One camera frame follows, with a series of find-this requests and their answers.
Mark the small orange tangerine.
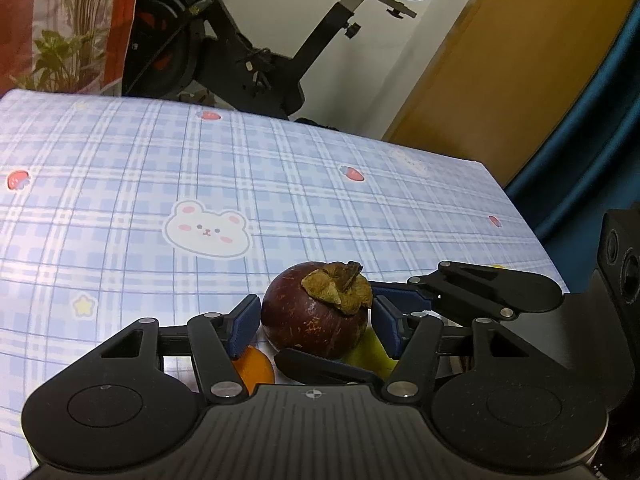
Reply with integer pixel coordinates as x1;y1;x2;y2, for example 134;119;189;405
234;347;275;395

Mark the pink printed wall tapestry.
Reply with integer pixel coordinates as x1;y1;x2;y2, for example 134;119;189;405
0;0;151;97

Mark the purple mangosteen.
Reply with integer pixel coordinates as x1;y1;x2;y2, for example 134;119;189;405
261;260;375;361

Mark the blue curtain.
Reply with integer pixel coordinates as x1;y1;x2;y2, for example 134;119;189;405
502;0;640;262

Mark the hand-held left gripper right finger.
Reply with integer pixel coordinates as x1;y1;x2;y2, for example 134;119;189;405
372;295;551;404

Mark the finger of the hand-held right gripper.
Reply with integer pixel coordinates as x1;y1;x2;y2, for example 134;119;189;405
371;260;517;321
273;346;377;386

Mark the yellow-green apple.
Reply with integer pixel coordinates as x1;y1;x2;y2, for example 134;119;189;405
345;329;397;379

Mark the black exercise bike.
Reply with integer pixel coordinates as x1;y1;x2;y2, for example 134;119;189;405
122;0;433;124

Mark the blue plaid tablecloth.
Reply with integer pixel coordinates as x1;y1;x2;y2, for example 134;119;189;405
0;88;572;466

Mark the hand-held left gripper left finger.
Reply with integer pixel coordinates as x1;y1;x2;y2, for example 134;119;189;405
64;293;261;404

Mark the wooden door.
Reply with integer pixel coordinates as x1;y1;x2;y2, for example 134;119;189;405
382;0;629;189

